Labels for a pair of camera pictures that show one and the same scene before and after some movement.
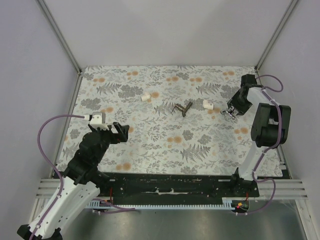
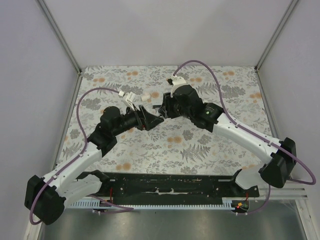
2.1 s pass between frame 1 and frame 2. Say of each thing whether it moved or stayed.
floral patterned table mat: stayed
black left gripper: moved
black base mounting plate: stayed
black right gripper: moved
